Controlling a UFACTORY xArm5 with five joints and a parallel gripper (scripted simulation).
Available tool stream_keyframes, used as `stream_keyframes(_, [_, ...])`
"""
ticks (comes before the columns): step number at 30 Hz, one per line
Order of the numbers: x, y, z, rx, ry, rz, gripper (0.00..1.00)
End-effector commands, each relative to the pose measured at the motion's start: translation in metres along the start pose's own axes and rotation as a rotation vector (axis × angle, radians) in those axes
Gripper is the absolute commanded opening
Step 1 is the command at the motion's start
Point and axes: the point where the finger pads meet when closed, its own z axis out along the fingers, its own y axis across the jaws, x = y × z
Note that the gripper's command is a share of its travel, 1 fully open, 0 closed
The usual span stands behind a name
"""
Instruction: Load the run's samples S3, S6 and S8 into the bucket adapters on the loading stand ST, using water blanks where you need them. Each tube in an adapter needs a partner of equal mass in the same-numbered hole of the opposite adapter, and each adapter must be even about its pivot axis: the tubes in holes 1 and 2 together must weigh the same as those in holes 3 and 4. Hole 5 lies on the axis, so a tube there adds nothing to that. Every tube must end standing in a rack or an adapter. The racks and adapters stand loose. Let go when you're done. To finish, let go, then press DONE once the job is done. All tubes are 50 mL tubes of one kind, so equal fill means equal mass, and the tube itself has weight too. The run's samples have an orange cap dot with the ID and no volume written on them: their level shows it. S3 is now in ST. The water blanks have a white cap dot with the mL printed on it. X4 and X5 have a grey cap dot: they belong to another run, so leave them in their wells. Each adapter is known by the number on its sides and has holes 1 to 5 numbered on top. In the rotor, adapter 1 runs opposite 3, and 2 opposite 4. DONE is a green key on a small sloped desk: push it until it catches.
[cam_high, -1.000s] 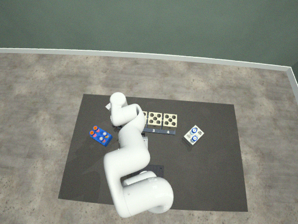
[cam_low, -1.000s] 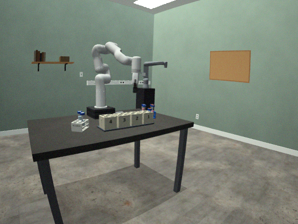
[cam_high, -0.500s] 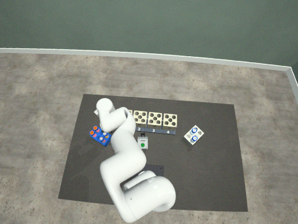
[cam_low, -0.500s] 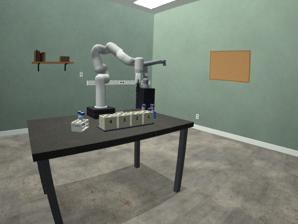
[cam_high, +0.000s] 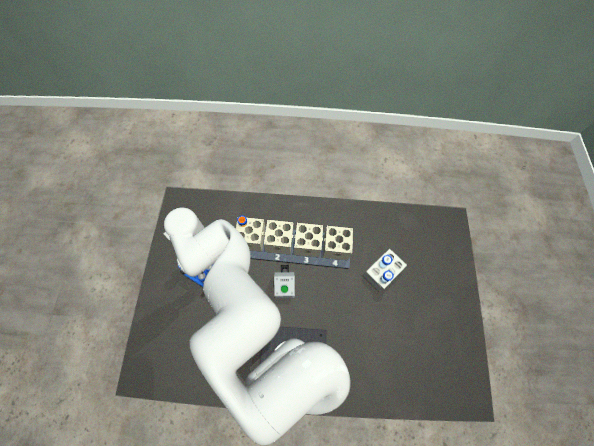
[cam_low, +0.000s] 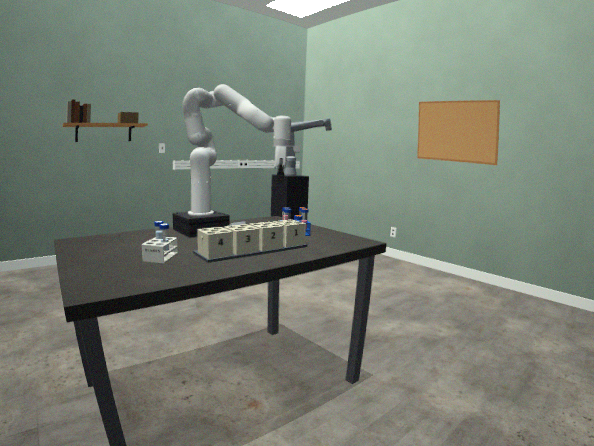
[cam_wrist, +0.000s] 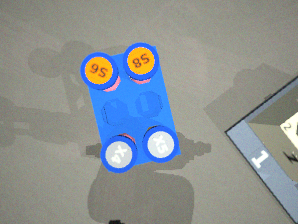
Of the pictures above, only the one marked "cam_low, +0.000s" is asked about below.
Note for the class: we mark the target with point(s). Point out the cream block with round holes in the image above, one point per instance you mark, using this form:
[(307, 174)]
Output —
[(215, 242), (270, 235), (245, 238), (294, 234)]

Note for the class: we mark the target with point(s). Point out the white tube rack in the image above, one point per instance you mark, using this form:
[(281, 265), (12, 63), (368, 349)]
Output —
[(155, 253)]

